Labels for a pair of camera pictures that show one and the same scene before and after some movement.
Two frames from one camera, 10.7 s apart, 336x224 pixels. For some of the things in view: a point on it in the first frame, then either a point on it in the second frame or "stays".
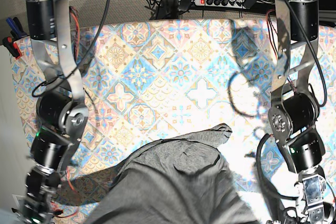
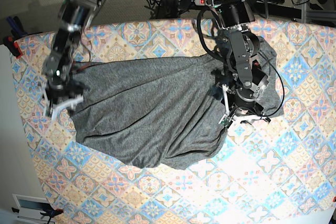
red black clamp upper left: [12, 46] stays
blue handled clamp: [17, 30] stays
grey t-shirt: [180, 180] -> [164, 112]
